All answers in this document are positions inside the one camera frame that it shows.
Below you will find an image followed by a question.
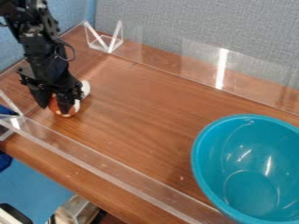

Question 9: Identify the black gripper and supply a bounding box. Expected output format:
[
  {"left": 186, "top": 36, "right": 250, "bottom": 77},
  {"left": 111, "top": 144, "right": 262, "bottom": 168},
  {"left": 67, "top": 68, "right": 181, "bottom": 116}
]
[{"left": 18, "top": 52, "right": 83, "bottom": 115}]

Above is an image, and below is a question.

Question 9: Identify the clear acrylic back barrier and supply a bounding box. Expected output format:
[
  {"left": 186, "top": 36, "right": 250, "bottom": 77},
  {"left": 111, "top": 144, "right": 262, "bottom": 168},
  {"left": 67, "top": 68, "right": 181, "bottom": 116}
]
[{"left": 114, "top": 33, "right": 299, "bottom": 115}]

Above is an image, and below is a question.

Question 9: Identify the clear acrylic left bracket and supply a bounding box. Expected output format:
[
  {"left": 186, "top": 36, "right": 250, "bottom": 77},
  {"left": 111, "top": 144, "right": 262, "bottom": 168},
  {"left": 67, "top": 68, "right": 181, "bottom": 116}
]
[{"left": 0, "top": 90, "right": 25, "bottom": 142}]

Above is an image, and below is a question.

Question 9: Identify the blue plastic bowl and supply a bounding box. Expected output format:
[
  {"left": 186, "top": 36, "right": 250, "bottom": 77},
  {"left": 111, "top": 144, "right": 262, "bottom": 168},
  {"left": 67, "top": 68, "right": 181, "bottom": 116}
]
[{"left": 191, "top": 114, "right": 299, "bottom": 224}]

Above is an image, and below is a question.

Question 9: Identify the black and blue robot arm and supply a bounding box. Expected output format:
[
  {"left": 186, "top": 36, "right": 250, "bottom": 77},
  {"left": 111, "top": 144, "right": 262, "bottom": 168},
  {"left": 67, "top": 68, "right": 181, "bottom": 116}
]
[{"left": 0, "top": 0, "right": 86, "bottom": 116}]

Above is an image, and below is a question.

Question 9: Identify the metallic box under table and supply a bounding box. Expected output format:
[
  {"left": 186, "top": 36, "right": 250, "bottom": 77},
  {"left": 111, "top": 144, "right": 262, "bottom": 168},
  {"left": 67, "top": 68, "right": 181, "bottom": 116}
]
[{"left": 47, "top": 195, "right": 99, "bottom": 224}]

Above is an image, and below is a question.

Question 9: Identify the black object bottom left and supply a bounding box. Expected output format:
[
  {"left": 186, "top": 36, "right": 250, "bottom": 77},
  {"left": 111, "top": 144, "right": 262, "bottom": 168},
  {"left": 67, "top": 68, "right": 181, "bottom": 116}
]
[{"left": 0, "top": 203, "right": 34, "bottom": 224}]

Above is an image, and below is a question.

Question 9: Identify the clear acrylic barrier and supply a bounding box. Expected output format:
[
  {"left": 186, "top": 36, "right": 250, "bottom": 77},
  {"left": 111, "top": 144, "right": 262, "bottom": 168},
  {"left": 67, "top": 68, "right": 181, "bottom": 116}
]
[
  {"left": 0, "top": 115, "right": 239, "bottom": 224},
  {"left": 114, "top": 33, "right": 299, "bottom": 115}
]

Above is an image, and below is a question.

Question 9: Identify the black cable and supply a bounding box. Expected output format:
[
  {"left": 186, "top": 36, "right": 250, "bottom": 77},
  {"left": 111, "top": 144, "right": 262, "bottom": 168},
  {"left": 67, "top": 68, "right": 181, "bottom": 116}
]
[{"left": 53, "top": 38, "right": 77, "bottom": 63}]

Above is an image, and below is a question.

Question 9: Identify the clear acrylic front barrier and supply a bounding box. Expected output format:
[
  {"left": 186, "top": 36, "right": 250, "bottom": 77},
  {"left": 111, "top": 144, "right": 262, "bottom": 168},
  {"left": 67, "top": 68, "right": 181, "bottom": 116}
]
[{"left": 0, "top": 115, "right": 239, "bottom": 224}]

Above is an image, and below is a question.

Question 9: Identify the clear acrylic corner bracket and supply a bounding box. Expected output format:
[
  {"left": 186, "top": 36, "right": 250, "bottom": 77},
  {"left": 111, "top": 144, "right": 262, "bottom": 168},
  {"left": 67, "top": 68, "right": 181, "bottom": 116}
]
[{"left": 83, "top": 21, "right": 125, "bottom": 53}]

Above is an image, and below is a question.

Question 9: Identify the brown toy mushroom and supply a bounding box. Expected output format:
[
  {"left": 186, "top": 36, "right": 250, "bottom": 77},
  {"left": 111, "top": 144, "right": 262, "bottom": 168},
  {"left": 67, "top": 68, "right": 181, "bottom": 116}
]
[{"left": 49, "top": 80, "right": 91, "bottom": 117}]

